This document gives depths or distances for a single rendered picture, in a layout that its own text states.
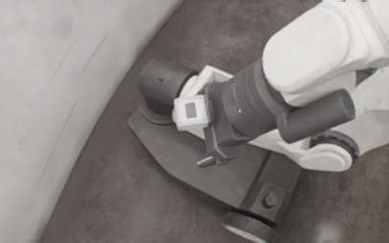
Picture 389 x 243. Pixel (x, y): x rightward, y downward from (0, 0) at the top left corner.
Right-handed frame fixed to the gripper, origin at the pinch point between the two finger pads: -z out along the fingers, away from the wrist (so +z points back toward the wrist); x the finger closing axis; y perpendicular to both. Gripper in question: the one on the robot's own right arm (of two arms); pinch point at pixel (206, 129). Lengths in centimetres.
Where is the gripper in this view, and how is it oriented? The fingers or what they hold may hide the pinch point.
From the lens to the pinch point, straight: 44.7
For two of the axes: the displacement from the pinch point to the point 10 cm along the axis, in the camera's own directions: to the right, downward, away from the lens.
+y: 8.5, 0.0, 5.3
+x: 1.6, 9.6, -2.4
